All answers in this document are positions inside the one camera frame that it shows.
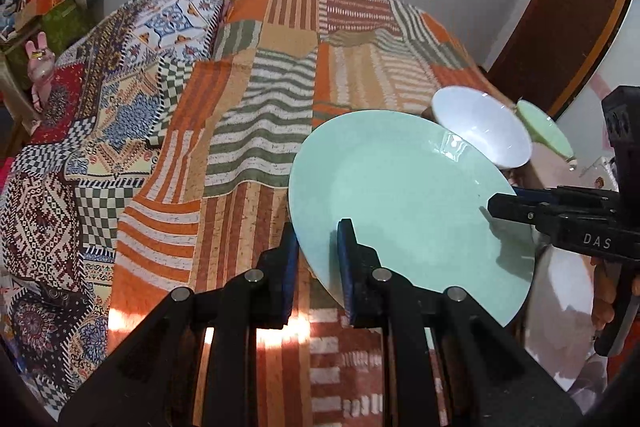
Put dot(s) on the blue white patterned patchwork cloth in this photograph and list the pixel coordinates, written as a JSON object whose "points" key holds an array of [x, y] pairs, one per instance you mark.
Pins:
{"points": [[97, 142]]}

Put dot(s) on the pink rabbit figurine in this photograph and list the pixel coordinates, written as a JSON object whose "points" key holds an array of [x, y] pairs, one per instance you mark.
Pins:
{"points": [[40, 70]]}

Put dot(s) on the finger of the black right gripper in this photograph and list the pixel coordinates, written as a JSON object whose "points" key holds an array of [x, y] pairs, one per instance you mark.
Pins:
{"points": [[511, 208]]}

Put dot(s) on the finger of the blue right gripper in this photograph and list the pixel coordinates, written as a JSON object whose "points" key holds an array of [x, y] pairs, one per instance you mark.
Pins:
{"points": [[535, 194]]}

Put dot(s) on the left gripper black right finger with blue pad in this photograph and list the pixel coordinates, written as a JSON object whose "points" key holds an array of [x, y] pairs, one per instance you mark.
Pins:
{"points": [[444, 355]]}

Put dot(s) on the orange striped patchwork cloth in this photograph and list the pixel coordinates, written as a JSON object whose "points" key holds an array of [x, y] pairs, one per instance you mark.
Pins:
{"points": [[217, 197]]}

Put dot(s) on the mint green plate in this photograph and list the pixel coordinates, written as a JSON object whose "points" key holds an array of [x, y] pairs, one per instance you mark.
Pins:
{"points": [[418, 195]]}

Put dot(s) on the brown wooden door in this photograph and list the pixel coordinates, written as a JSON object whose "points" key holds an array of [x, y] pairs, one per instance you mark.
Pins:
{"points": [[554, 49]]}

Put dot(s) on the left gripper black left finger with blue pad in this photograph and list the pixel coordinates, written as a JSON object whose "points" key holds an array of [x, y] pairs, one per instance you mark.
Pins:
{"points": [[193, 350]]}

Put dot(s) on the light green bowl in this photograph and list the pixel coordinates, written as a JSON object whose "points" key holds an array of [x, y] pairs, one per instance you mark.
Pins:
{"points": [[543, 129]]}

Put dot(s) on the green cardboard box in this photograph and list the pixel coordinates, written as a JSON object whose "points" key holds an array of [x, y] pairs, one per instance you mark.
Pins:
{"points": [[64, 24]]}

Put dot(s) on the white fridge door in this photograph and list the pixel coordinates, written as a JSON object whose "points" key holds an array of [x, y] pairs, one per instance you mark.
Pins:
{"points": [[583, 121]]}

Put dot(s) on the white bowl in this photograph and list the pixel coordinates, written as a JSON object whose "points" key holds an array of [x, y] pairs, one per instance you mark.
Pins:
{"points": [[485, 123]]}

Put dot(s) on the person's right hand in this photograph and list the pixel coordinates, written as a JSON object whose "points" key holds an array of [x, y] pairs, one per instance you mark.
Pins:
{"points": [[604, 293]]}

